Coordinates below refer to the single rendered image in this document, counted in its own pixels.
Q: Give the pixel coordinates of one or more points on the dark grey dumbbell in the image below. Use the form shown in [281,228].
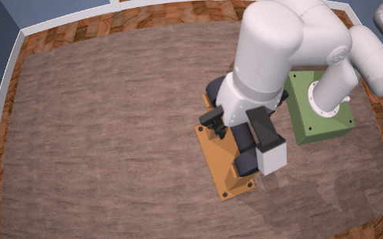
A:
[246,163]

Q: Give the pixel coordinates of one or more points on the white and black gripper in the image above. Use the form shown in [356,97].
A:
[232,104]

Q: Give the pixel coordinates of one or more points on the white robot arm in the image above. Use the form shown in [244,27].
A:
[273,39]

